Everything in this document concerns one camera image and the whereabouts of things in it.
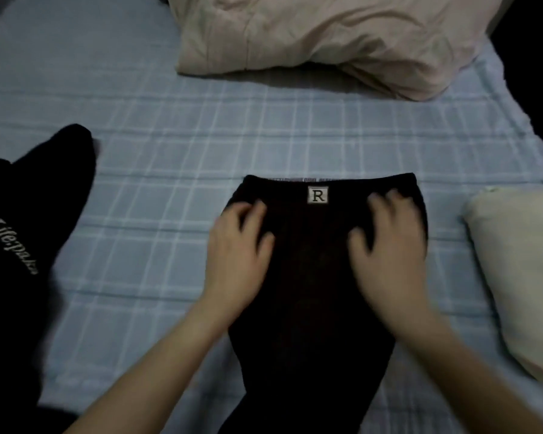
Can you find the person's right hand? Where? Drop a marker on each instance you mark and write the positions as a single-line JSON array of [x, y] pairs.
[[398, 266]]

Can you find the person's left hand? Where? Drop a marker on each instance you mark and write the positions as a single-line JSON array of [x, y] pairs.
[[235, 262]]

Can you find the dark brown trousers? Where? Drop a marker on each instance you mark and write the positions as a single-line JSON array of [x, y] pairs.
[[312, 289]]

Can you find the cream printed hoodie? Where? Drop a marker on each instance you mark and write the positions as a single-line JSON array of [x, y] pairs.
[[520, 266]]

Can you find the bed with blue plaid sheet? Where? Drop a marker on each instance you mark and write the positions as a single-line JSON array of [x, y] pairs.
[[185, 144]]

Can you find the black hoodie with white lettering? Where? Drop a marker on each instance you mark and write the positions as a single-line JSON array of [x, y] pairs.
[[22, 244]]

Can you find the person's right forearm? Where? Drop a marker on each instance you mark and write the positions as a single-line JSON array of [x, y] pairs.
[[479, 379]]

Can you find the person's left forearm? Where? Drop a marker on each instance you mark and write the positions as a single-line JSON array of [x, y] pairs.
[[149, 375]]

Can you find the pinkish crumpled blanket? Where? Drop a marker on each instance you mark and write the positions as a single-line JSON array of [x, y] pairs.
[[412, 54]]

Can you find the beige crumpled duvet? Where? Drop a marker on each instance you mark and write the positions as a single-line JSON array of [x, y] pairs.
[[208, 49]]

